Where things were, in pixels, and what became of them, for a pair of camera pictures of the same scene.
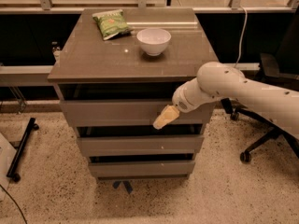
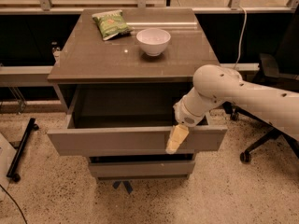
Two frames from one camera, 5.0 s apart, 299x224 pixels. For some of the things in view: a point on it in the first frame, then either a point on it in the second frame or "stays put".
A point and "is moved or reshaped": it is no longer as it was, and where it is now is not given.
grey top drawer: [90, 113] is moved or reshaped
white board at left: [7, 155] stays put
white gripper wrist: [180, 101] -> [184, 116]
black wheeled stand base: [15, 176] stays put
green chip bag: [111, 24] stays put
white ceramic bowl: [154, 40] stays put
